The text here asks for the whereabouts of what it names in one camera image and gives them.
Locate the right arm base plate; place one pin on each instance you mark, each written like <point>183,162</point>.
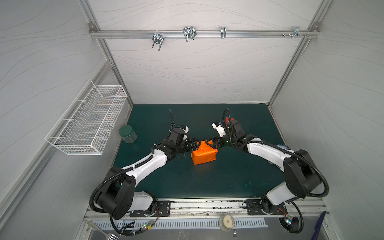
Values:
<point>263,207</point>

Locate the blue white ceramic bowl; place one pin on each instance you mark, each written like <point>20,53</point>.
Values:
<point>284,147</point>

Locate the white wire basket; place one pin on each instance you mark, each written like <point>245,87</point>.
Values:
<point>86,125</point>

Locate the aluminium crossbar rail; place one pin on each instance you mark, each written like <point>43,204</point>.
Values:
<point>201,34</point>

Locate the metal spatula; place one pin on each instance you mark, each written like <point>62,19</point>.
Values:
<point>96,228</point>

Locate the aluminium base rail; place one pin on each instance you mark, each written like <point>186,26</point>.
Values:
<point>214,207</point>

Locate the metal U-bolt clamp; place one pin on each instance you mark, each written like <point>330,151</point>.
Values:
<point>189,33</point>
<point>158,39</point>

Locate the orange wrapping paper sheet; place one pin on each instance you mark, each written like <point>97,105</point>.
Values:
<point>204,154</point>

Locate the blue handled tool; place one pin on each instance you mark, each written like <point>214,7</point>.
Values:
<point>318,226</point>

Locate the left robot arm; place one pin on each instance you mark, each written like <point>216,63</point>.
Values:
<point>116,195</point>

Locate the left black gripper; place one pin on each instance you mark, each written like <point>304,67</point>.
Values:
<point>195,146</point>

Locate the green lidded glass jar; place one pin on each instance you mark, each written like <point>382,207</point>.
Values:
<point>128,134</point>

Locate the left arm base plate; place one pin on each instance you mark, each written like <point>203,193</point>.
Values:
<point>157,208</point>

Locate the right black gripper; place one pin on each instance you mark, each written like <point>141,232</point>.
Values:
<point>220,141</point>

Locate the white vented cable duct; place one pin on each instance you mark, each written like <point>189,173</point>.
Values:
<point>205,223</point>

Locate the metal bracket with bolts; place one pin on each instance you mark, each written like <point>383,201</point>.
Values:
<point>296,34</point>

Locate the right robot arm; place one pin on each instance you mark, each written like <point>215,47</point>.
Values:
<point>302,177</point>

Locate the red tape dispenser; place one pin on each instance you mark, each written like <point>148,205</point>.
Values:
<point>229,119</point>

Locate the green table mat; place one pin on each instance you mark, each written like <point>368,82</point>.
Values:
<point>233,173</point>

